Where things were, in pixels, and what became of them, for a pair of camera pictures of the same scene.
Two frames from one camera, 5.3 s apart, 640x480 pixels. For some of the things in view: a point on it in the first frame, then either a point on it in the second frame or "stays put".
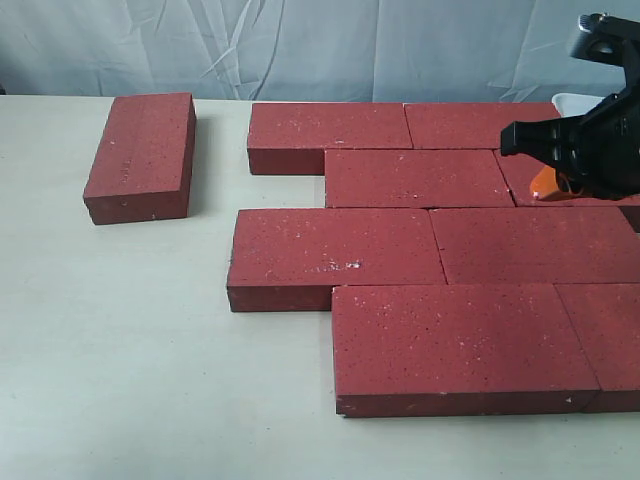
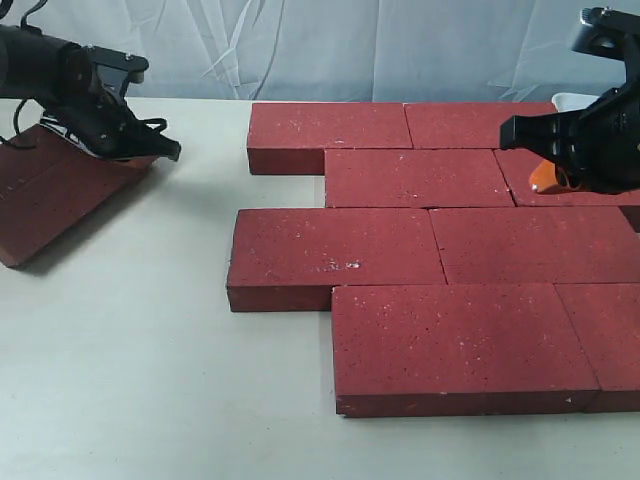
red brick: x=415 y=178 stays put
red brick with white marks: x=290 y=260 stays put
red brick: x=143 y=168 to x=49 y=187
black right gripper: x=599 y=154 stays put
